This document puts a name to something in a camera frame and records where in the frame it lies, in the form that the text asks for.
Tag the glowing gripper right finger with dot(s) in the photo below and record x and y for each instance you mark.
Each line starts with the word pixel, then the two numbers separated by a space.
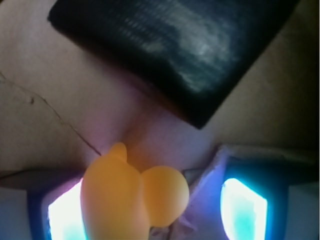
pixel 260 193

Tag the brown paper bag bin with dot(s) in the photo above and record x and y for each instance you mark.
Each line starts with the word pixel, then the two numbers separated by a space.
pixel 62 104

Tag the yellow rubber duck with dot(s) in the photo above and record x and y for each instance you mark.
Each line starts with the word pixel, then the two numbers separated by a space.
pixel 120 203

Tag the black square block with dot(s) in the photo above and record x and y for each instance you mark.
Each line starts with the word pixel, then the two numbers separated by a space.
pixel 193 51

